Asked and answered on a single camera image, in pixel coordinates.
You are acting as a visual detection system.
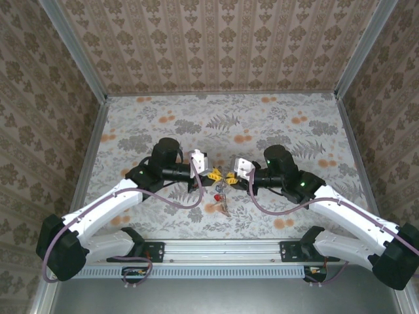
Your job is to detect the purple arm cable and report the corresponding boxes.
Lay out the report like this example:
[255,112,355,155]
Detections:
[42,149,206,288]
[247,163,419,288]

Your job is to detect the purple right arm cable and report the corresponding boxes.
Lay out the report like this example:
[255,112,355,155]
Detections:
[247,163,419,288]

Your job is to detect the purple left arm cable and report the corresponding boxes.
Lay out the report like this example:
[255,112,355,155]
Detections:
[42,149,206,288]

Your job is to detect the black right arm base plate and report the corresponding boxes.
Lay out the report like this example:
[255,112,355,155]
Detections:
[280,241,341,264]

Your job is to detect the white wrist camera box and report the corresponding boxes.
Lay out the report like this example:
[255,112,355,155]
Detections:
[232,157,257,181]
[189,148,211,175]

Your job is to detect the aluminium mounting rail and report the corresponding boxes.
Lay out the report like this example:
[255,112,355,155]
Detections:
[81,237,348,263]

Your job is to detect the aluminium table side rail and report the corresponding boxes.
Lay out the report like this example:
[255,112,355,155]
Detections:
[335,94,388,230]
[62,96,111,230]

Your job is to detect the aluminium frame post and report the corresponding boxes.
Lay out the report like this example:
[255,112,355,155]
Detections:
[333,0,401,99]
[38,0,109,104]

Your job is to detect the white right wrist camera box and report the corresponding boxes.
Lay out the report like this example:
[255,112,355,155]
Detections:
[232,157,257,181]

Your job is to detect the grey slotted cable duct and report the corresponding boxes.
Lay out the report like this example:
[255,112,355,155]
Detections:
[78,265,307,279]

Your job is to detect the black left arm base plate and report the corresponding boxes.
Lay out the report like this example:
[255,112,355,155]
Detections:
[107,241,165,264]

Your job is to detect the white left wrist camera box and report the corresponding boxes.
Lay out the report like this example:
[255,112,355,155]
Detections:
[189,148,211,175]

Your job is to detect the grey metal sheet panel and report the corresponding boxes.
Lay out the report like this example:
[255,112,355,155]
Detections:
[48,277,404,314]

